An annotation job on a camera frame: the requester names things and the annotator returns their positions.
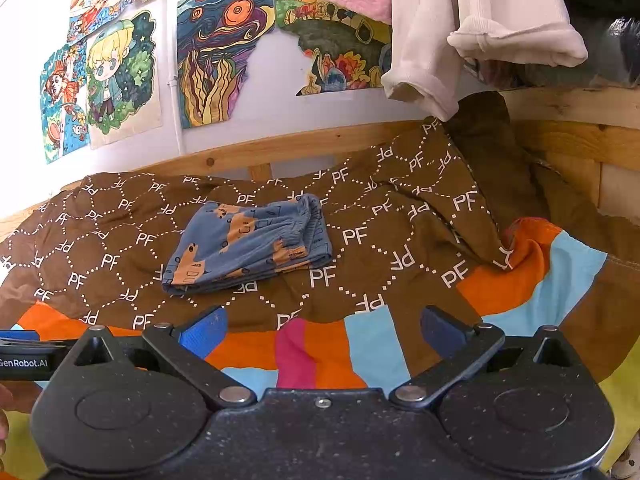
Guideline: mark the blonde figure wall poster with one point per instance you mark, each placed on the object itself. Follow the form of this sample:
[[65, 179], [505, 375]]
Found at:
[[120, 75]]

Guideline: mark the yellow-green bed sheet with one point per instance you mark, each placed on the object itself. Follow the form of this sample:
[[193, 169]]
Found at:
[[622, 410]]

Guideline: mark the cream garment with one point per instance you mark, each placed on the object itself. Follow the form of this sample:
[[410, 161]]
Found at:
[[430, 20]]

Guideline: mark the mermaid figure wall poster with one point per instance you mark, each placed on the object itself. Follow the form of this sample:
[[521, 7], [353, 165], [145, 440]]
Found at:
[[62, 105]]

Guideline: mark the person's left hand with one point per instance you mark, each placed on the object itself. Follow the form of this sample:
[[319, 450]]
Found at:
[[4, 397]]

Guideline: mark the white wall pipe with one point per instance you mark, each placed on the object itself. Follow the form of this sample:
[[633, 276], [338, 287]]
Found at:
[[176, 110]]

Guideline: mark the colourful striped blanket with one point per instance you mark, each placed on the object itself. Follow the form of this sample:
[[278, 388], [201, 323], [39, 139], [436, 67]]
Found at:
[[325, 350]]

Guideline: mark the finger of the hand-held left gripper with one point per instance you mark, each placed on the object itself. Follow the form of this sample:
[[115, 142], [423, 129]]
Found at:
[[20, 336]]

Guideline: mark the wooden bed frame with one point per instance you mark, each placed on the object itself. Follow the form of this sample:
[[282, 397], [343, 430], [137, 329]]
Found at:
[[565, 105]]

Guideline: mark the brown patterned blanket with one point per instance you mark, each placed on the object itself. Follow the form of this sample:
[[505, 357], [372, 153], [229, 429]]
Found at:
[[125, 220]]

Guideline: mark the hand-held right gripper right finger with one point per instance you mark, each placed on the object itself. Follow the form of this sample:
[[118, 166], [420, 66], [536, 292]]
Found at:
[[442, 330]]

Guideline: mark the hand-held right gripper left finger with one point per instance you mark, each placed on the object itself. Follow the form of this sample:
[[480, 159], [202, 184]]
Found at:
[[205, 330]]

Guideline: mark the blue printed pants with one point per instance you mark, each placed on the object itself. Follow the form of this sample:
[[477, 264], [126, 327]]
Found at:
[[240, 245]]

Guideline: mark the swirly sky wall poster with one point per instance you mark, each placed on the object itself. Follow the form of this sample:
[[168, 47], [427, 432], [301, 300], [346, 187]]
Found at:
[[220, 55]]

